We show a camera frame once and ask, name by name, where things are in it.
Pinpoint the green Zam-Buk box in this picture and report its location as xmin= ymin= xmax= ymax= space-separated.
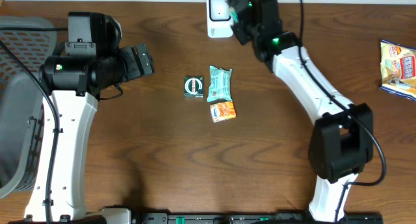
xmin=183 ymin=76 xmax=204 ymax=98

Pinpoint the teal wet wipes pack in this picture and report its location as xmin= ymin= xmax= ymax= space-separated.
xmin=207 ymin=66 xmax=233 ymax=103

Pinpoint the orange Kleenex tissue pack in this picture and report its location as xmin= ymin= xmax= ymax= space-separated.
xmin=210 ymin=101 xmax=237 ymax=123

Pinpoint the yellow white snack bag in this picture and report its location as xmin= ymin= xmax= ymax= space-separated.
xmin=380 ymin=40 xmax=415 ymax=101

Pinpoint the green Kleenex tissue pack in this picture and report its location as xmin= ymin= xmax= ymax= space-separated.
xmin=229 ymin=7 xmax=239 ymax=23

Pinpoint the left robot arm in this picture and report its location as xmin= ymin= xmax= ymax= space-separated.
xmin=23 ymin=12 xmax=154 ymax=223

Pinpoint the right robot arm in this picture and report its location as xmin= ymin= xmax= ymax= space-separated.
xmin=227 ymin=0 xmax=382 ymax=223

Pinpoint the white barcode scanner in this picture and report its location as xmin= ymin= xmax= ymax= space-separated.
xmin=206 ymin=0 xmax=233 ymax=38

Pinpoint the grey plastic mesh basket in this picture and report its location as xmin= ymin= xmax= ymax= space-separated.
xmin=1 ymin=16 xmax=57 ymax=197

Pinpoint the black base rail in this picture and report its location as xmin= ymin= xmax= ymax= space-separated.
xmin=9 ymin=204 xmax=384 ymax=224

